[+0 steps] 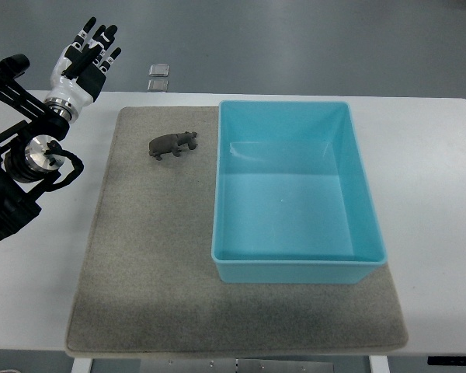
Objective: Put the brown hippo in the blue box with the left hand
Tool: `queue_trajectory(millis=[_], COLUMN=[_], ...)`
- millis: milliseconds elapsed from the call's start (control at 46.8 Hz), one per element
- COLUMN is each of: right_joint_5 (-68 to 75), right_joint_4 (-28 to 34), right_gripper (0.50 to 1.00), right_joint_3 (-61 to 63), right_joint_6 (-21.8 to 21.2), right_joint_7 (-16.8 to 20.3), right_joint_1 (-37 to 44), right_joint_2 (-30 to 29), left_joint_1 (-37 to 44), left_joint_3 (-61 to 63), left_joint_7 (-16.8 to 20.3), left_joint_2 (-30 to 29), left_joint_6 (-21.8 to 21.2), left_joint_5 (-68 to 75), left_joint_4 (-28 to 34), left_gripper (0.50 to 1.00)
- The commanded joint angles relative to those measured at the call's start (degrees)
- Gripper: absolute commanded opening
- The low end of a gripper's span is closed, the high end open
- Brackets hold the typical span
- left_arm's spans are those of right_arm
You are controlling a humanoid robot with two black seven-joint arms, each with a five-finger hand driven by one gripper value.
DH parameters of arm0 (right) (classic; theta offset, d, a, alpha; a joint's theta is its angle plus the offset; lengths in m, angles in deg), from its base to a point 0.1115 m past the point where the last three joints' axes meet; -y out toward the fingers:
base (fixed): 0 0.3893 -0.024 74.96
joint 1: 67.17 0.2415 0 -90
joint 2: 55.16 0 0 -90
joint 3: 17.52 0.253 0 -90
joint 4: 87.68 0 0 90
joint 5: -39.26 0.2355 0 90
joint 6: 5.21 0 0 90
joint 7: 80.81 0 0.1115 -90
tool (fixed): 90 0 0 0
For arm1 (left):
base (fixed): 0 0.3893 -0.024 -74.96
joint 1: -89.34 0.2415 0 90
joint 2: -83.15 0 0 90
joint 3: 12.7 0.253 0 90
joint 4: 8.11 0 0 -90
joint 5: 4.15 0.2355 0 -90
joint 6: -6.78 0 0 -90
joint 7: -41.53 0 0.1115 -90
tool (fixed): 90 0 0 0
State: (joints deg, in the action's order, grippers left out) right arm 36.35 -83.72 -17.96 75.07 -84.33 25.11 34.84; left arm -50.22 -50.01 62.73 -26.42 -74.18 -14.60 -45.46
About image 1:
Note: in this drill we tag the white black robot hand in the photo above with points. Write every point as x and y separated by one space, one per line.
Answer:
80 72

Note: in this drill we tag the brown hippo toy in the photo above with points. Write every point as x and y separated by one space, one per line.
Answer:
171 143

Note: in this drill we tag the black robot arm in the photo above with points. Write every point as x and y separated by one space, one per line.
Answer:
32 161

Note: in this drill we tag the blue plastic box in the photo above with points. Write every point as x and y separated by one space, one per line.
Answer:
292 201

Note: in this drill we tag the lower metal floor plate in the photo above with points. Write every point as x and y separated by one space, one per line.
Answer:
158 85

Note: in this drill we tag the grey felt mat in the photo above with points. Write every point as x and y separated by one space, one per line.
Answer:
148 285

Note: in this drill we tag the black table control panel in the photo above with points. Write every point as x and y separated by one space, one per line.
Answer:
459 361

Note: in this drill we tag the white table frame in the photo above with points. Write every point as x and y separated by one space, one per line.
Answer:
376 364

